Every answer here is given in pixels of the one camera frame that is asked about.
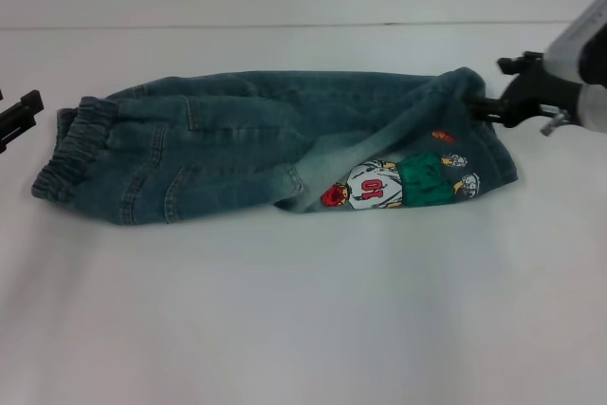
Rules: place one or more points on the blue denim shorts with print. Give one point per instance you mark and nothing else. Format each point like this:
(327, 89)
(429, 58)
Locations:
(227, 158)

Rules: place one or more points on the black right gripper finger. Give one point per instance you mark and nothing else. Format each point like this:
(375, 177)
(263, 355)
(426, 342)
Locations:
(488, 110)
(508, 66)

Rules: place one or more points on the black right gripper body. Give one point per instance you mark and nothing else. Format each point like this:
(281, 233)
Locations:
(536, 89)

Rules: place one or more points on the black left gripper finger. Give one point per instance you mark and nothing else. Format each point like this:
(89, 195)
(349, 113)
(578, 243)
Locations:
(19, 115)

